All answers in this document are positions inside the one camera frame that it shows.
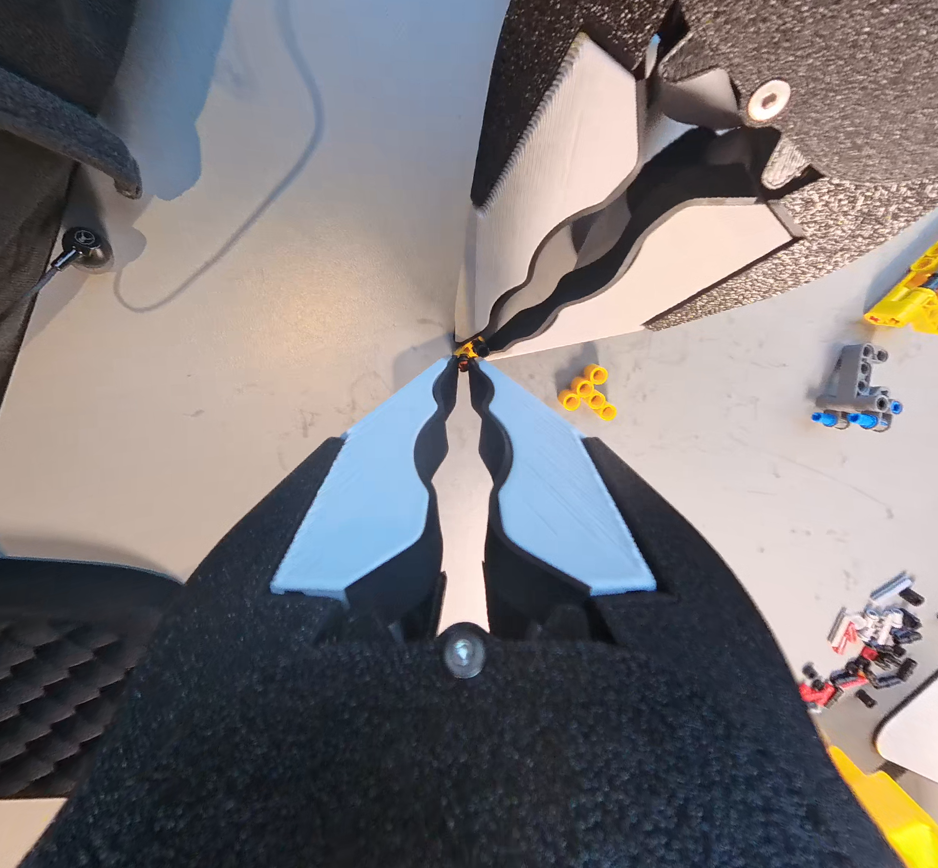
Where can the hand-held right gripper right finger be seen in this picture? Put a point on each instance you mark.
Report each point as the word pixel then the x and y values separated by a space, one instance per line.
pixel 564 509

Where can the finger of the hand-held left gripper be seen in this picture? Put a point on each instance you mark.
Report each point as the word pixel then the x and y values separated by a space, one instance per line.
pixel 696 259
pixel 557 164

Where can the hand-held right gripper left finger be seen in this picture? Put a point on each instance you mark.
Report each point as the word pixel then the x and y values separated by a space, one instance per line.
pixel 366 516

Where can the small yellow two-hole beam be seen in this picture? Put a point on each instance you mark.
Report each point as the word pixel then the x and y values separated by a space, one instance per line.
pixel 467 349

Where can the grey angled beam assembly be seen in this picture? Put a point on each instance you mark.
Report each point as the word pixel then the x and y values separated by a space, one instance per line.
pixel 854 373

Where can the yellow beam assembly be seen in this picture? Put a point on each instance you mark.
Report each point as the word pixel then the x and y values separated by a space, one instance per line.
pixel 909 303

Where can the small grey connector blue pins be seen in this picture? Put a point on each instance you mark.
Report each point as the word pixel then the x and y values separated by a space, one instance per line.
pixel 883 407

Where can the pile of red black parts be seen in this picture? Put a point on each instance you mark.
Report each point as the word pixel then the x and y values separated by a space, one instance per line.
pixel 872 641

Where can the yellow parts bin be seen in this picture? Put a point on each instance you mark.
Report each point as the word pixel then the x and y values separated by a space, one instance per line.
pixel 894 824

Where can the person's torso black hoodie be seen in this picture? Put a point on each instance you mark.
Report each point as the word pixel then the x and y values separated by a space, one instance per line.
pixel 51 39

